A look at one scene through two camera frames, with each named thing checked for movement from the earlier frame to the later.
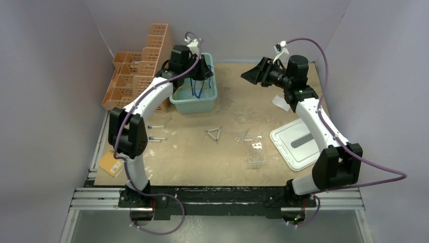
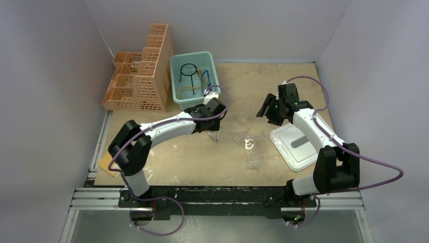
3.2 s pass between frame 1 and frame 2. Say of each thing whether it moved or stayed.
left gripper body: moved
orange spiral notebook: stayed
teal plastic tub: stayed
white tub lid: stayed
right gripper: moved
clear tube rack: stayed
